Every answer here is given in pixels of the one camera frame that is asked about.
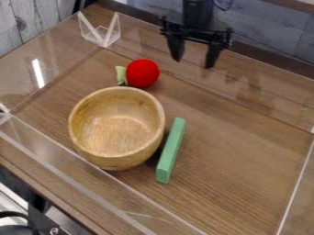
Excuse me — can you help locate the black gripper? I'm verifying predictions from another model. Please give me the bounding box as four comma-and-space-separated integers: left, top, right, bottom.
160, 12, 232, 69

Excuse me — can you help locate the red plush strawberry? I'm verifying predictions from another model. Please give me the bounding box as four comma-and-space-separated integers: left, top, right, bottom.
115, 59, 160, 88

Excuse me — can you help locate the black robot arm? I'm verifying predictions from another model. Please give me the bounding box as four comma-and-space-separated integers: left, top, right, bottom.
160, 0, 232, 69

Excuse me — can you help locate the wooden bowl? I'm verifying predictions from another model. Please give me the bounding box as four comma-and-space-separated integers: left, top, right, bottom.
67, 86, 165, 171

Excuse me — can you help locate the green rectangular block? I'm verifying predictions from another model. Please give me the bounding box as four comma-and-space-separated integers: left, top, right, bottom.
156, 117, 186, 184

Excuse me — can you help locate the clear acrylic tray wall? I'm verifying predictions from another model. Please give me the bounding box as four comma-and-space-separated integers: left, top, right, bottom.
0, 7, 314, 235

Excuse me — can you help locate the black clamp bracket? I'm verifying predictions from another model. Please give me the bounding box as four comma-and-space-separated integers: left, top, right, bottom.
27, 205, 69, 235

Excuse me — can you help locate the black cable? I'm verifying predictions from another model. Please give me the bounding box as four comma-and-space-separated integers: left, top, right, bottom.
0, 210, 36, 228

